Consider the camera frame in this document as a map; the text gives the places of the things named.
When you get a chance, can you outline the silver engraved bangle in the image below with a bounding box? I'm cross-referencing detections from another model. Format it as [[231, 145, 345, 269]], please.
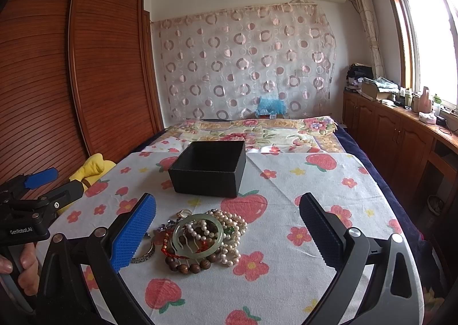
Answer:
[[131, 240, 155, 264]]

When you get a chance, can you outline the green jade bangle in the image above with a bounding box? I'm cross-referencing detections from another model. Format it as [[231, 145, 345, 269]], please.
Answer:
[[171, 213, 224, 260]]

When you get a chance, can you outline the brown wooden bead bracelet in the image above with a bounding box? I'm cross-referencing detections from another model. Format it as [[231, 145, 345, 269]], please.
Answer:
[[162, 231, 219, 275]]

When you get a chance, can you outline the white pearl necklace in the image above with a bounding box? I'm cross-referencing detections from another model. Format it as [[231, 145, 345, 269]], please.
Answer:
[[184, 208, 248, 268]]

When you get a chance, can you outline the purple flower hair comb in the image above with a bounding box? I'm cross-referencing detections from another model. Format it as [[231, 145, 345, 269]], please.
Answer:
[[144, 210, 191, 260]]

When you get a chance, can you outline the black square jewelry box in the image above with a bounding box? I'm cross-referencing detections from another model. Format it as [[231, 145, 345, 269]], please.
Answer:
[[168, 140, 246, 198]]

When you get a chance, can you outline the person's left hand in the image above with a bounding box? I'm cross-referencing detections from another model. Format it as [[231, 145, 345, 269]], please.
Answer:
[[18, 243, 40, 296]]

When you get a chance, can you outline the yellow plush toy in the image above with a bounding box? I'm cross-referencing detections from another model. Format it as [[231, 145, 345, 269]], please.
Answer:
[[69, 153, 116, 197]]

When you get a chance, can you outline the wooden louvered wardrobe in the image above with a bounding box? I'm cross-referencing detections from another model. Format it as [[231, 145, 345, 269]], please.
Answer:
[[1, 0, 164, 183]]

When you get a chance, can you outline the wooden side cabinet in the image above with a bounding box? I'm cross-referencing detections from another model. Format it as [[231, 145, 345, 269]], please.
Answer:
[[342, 91, 457, 238]]

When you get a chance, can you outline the strawberry flower print cloth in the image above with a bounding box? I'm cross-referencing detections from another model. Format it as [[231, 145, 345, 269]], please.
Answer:
[[50, 152, 401, 324]]

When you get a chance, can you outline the green jade pendant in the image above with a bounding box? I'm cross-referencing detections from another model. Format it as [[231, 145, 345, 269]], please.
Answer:
[[224, 226, 239, 235]]

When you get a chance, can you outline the pink bottle on sill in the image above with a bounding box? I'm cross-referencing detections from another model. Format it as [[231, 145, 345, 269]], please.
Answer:
[[419, 86, 433, 114]]

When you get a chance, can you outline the pink circle pattern curtain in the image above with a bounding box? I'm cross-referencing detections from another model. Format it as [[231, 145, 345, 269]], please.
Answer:
[[152, 2, 336, 122]]

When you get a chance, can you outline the floral bed quilt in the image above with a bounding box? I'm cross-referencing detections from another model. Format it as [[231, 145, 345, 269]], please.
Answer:
[[143, 116, 345, 154]]

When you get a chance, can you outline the stack of books and papers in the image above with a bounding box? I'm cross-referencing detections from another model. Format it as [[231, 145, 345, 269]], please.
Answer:
[[346, 63, 399, 100]]

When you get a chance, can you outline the blue plastic bag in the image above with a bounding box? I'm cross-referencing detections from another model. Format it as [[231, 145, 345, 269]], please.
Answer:
[[255, 97, 287, 117]]

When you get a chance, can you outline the side window curtain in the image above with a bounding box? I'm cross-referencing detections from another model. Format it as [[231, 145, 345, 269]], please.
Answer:
[[355, 0, 385, 79]]

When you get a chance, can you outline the window with wooden frame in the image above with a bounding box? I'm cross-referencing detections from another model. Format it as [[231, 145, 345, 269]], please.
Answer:
[[390, 0, 457, 108]]

